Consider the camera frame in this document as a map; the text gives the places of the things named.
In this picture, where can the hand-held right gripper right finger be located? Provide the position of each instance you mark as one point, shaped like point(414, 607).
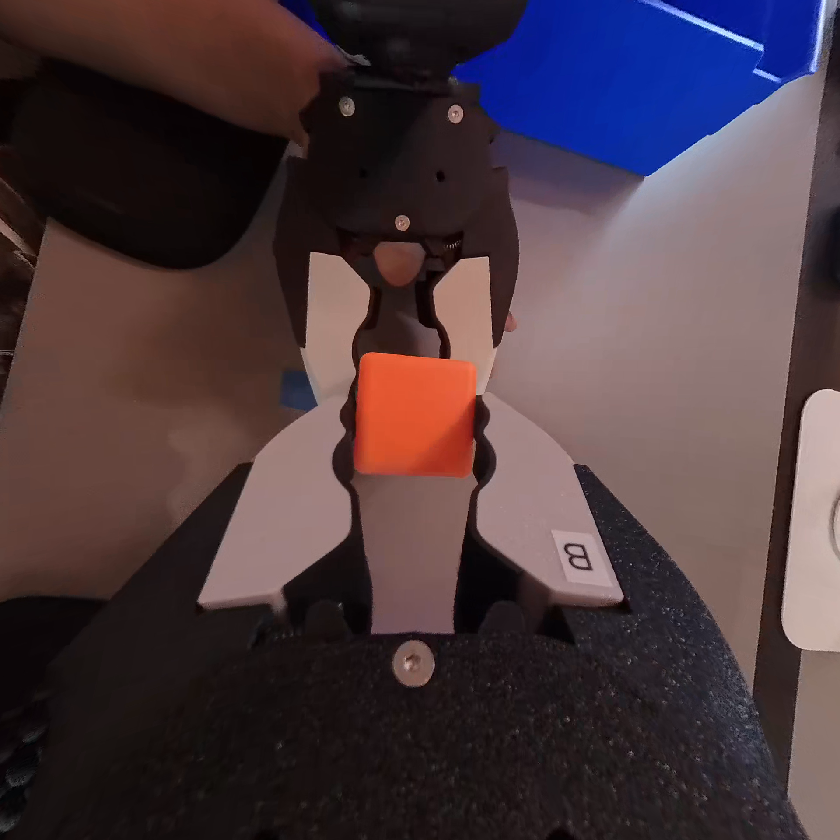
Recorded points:
point(532, 512)

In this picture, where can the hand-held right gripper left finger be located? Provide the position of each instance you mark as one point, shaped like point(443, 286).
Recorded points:
point(278, 519)

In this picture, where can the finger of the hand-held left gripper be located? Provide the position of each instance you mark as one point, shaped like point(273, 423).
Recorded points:
point(331, 315)
point(470, 315)

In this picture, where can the orange foam cube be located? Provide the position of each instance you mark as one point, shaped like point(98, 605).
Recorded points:
point(414, 414)

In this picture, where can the blue plastic bin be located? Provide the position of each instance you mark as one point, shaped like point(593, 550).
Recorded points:
point(630, 72)

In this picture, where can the person's left hand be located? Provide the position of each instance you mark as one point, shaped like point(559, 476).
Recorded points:
point(282, 72)

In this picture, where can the blue tape strip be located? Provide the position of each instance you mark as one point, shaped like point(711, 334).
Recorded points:
point(297, 389)

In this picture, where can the white stand base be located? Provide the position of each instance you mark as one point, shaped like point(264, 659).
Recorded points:
point(817, 519)

